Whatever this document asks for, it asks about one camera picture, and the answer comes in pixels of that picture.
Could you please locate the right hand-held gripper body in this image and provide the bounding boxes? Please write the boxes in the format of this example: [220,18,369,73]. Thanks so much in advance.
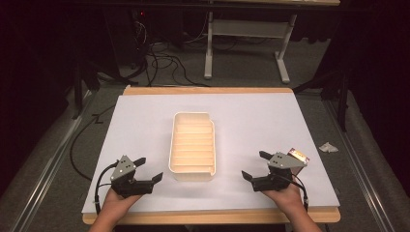
[250,153,308,192]

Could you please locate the white table cover sheet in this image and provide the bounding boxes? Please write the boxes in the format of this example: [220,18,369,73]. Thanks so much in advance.
[81,93,340,215]

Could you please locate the white ribbed organizer tray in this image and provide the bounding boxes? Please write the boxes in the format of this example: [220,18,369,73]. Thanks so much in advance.
[168,111,217,183]

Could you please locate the person's left hand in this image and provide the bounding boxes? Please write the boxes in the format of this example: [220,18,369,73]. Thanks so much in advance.
[102,188,143,216]

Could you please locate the black device with red light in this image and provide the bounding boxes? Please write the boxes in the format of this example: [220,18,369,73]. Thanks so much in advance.
[130,9,150,70]

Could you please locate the light wooden desk top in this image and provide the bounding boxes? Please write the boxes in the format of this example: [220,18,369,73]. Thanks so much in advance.
[208,0,341,7]

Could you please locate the long black floor cable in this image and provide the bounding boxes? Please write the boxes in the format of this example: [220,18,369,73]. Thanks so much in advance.
[70,105,116,182]

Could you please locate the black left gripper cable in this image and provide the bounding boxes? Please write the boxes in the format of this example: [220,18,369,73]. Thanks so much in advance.
[94,161,120,216]

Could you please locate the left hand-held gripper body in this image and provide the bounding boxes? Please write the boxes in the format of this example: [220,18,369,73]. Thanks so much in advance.
[110,155,154,198]

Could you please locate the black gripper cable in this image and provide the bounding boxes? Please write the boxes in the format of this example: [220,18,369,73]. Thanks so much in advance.
[94,161,120,216]
[282,173,309,213]

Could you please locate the metal floor rail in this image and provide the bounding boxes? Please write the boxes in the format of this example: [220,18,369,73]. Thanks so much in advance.
[9,89,95,232]
[323,99,390,232]

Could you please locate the crumpled white paper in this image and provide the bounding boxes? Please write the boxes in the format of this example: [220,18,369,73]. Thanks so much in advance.
[318,141,339,154]

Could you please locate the tangle of black floor cables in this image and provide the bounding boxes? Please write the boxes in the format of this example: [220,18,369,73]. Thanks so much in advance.
[131,38,211,88]

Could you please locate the white metal desk frame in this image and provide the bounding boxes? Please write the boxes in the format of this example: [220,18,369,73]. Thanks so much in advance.
[203,11,300,85]

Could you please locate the person's right hand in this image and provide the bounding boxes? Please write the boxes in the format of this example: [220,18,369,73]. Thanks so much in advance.
[261,186,306,216]

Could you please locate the red and yellow packet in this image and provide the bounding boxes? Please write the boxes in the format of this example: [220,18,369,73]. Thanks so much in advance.
[287,147,310,166]

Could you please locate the black metal stand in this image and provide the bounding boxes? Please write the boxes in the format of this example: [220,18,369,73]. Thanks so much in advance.
[71,59,102,121]
[292,62,352,132]

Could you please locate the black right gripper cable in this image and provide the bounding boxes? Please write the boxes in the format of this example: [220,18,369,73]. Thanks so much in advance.
[282,173,309,213]

